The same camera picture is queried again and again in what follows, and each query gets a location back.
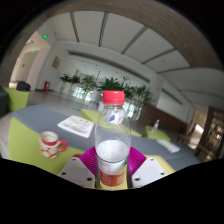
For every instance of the black bag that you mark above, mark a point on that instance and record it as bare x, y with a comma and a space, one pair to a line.
23, 86

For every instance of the flat round red coaster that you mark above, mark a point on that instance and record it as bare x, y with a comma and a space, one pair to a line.
76, 155

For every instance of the clear red-capped water bottle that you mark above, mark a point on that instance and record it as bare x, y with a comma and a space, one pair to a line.
112, 156

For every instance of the group of potted green plants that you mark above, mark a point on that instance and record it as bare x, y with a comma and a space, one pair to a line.
110, 85

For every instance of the red fire cabinet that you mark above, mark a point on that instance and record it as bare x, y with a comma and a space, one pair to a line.
47, 86

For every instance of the white printed magazine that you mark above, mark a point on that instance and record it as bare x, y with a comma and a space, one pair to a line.
76, 126

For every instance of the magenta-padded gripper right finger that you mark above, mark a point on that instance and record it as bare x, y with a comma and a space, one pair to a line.
148, 171

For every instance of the green exit sign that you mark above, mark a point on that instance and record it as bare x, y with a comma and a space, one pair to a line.
44, 36

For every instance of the lime green seat block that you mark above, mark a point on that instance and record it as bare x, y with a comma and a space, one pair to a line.
16, 99

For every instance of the white folded leaflet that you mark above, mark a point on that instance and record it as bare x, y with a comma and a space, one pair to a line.
168, 145

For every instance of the small lime green cube seat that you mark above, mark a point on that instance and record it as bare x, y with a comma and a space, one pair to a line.
158, 135

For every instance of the red and white mug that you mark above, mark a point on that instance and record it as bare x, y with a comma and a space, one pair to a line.
49, 145

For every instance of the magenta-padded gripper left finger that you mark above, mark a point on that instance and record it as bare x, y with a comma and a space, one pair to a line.
75, 173

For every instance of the framed wall picture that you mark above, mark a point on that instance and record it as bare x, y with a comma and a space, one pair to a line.
56, 62

